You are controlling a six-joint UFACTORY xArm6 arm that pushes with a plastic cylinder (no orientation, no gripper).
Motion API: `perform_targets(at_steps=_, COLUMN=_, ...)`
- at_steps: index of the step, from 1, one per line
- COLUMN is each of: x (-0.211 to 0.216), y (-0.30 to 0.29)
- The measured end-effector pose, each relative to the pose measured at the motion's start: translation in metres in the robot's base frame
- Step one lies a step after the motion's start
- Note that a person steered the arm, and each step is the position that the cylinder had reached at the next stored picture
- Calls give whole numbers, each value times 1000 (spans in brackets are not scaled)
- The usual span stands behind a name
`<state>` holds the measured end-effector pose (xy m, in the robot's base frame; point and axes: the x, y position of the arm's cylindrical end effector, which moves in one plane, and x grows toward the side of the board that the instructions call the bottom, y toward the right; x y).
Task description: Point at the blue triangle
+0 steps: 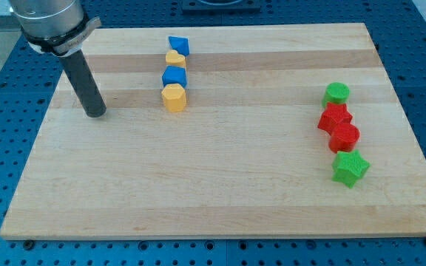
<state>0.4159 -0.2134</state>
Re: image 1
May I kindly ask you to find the red cylinder block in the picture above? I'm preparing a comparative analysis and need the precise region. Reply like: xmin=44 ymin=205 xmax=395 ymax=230
xmin=328 ymin=123 xmax=360 ymax=153

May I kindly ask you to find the green cylinder block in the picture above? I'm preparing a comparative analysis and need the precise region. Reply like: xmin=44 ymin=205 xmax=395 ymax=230
xmin=322 ymin=82 xmax=350 ymax=108

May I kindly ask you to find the blue pentagon block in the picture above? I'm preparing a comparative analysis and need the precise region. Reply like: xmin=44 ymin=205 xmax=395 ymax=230
xmin=162 ymin=66 xmax=188 ymax=87

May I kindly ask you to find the yellow heart block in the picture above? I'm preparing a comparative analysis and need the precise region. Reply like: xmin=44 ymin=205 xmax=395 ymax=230
xmin=165 ymin=50 xmax=186 ymax=69

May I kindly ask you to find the black cylindrical pointer rod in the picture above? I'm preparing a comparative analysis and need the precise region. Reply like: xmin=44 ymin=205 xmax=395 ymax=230
xmin=59 ymin=50 xmax=107 ymax=117

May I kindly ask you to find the yellow hexagon block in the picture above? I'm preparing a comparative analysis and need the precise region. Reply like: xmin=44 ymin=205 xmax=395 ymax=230
xmin=161 ymin=83 xmax=187 ymax=112

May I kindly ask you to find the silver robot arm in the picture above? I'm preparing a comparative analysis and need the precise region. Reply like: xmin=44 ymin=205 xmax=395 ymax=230
xmin=9 ymin=0 xmax=101 ymax=58

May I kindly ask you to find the red star block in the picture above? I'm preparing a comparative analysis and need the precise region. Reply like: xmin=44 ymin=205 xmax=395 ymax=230
xmin=317 ymin=102 xmax=353 ymax=134

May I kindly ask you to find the green star block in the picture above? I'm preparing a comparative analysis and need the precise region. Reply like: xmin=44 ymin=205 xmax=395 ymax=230
xmin=332 ymin=150 xmax=371 ymax=188

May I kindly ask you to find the blue triangle block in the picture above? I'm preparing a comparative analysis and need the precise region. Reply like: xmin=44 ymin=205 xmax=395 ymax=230
xmin=168 ymin=36 xmax=190 ymax=56

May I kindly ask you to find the wooden board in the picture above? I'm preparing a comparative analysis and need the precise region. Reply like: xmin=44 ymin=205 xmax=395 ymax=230
xmin=0 ymin=23 xmax=426 ymax=241

